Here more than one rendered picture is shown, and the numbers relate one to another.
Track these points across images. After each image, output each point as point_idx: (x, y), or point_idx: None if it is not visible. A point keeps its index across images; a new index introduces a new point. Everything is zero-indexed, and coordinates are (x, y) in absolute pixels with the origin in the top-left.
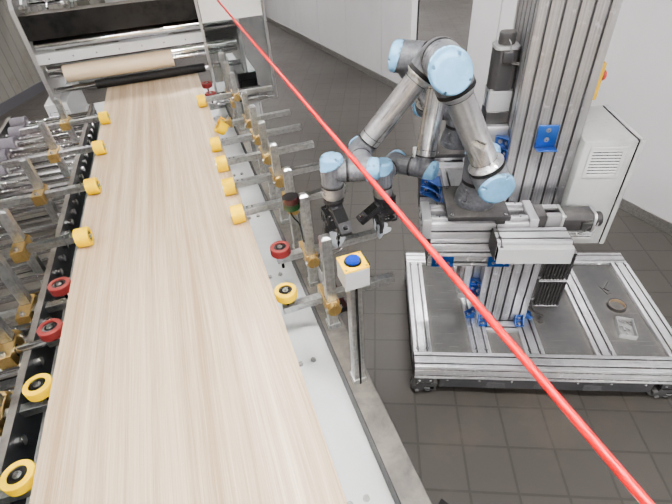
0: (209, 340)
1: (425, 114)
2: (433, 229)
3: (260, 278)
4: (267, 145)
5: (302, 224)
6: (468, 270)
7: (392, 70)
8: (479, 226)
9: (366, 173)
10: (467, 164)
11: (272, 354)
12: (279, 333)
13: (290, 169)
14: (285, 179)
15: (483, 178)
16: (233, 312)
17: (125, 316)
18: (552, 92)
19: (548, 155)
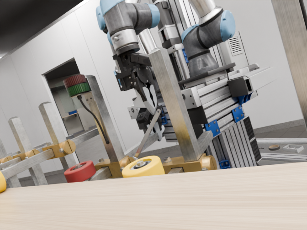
0: None
1: (142, 34)
2: (199, 94)
3: (82, 188)
4: (2, 148)
5: (98, 117)
6: (214, 156)
7: (103, 22)
8: (221, 82)
9: None
10: (192, 38)
11: (299, 195)
12: (227, 177)
13: (50, 101)
14: (47, 113)
15: (219, 15)
16: None
17: None
18: (195, 13)
19: (211, 50)
